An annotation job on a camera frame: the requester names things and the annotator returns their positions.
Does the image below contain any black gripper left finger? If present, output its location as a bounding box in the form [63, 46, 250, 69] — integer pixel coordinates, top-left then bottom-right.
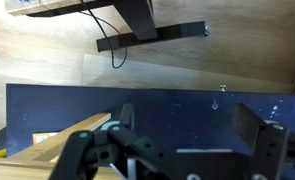
[120, 103, 134, 130]

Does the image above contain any wooden side table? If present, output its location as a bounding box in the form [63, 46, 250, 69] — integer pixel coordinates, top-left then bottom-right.
[0, 112, 121, 180]

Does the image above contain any black floor cable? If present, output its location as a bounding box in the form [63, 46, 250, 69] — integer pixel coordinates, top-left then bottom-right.
[78, 0, 128, 70]

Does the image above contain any black desk leg frame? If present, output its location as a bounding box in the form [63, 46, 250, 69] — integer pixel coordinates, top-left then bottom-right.
[28, 0, 209, 52]

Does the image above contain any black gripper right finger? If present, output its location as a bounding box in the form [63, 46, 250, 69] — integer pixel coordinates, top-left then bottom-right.
[231, 103, 266, 149]

